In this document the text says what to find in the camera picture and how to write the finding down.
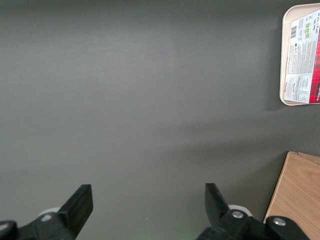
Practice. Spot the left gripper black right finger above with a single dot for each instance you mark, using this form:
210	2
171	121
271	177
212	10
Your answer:
220	220

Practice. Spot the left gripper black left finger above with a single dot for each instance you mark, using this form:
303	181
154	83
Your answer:
72	215

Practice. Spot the beige plastic tray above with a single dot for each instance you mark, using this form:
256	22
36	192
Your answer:
285	50

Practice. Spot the wooden drawer cabinet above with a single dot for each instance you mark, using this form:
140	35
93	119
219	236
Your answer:
295	195

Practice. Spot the red cookie box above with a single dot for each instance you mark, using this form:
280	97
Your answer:
300	62

